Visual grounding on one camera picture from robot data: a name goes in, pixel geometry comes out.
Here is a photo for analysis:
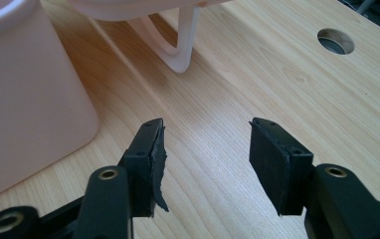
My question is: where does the pale pink cup with handle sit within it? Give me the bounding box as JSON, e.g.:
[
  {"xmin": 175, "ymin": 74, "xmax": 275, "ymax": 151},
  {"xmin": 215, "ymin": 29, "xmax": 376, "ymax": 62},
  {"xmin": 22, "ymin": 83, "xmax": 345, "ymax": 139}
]
[{"xmin": 67, "ymin": 0, "xmax": 233, "ymax": 75}]

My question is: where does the grey metal stand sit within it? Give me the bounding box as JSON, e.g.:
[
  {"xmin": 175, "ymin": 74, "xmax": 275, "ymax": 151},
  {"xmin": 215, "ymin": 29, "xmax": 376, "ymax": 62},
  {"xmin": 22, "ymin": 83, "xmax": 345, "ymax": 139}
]
[{"xmin": 356, "ymin": 0, "xmax": 377, "ymax": 15}]

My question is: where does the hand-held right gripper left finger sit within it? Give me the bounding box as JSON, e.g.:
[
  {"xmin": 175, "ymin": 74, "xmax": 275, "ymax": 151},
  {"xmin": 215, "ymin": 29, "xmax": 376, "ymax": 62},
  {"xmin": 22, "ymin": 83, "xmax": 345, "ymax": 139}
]
[{"xmin": 117, "ymin": 118, "xmax": 170, "ymax": 219}]

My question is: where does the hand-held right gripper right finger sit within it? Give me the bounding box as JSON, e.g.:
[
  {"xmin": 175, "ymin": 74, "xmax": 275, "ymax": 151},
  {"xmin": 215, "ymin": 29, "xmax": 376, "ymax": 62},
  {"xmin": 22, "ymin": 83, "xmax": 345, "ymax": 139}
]
[{"xmin": 249, "ymin": 117, "xmax": 314, "ymax": 217}]

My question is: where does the large pale pink plastic container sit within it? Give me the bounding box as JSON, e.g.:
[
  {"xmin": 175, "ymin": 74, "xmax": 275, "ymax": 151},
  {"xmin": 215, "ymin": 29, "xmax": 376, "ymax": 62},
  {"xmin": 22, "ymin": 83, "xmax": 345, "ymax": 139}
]
[{"xmin": 0, "ymin": 0, "xmax": 99, "ymax": 205}]

